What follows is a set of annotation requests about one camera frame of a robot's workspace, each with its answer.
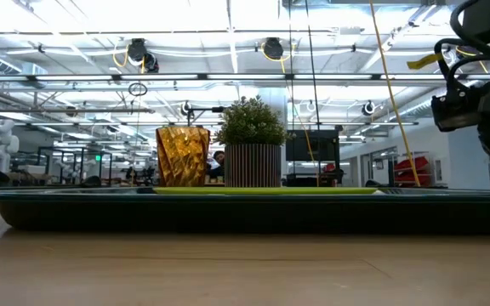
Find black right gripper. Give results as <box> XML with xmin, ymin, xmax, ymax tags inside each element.
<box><xmin>430</xmin><ymin>70</ymin><xmax>490</xmax><ymax>192</ymax></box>

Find lime green round plate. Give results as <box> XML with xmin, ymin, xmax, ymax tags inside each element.
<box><xmin>153</xmin><ymin>186</ymin><xmax>380</xmax><ymax>196</ymax></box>

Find dark green serving tray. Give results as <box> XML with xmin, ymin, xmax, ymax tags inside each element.
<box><xmin>0</xmin><ymin>186</ymin><xmax>490</xmax><ymax>235</ymax></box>

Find amber ribbed glass cup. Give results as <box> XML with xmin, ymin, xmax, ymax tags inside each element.
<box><xmin>155</xmin><ymin>125</ymin><xmax>211</xmax><ymax>188</ymax></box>

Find red storage bins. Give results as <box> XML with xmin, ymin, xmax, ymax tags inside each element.
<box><xmin>393</xmin><ymin>156</ymin><xmax>434</xmax><ymax>187</ymax></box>

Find black monitor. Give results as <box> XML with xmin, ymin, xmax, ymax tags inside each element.
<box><xmin>286</xmin><ymin>129</ymin><xmax>340</xmax><ymax>162</ymax></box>

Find artificial plant in ribbed pot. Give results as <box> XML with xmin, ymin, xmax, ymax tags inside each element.
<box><xmin>213</xmin><ymin>94</ymin><xmax>291</xmax><ymax>189</ymax></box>

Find person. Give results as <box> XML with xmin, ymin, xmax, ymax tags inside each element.
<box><xmin>206</xmin><ymin>150</ymin><xmax>226</xmax><ymax>179</ymax></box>

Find white robot figure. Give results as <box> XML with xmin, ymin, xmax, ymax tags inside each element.
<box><xmin>0</xmin><ymin>118</ymin><xmax>20</xmax><ymax>174</ymax></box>

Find yellow cable tag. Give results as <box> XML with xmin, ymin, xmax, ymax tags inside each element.
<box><xmin>406</xmin><ymin>52</ymin><xmax>445</xmax><ymax>71</ymax></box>

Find black hanging cable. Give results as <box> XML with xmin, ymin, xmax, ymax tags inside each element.
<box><xmin>305</xmin><ymin>0</ymin><xmax>322</xmax><ymax>188</ymax></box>

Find black camera stand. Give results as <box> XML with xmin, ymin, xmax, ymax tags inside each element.
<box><xmin>185</xmin><ymin>105</ymin><xmax>226</xmax><ymax>128</ymax></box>

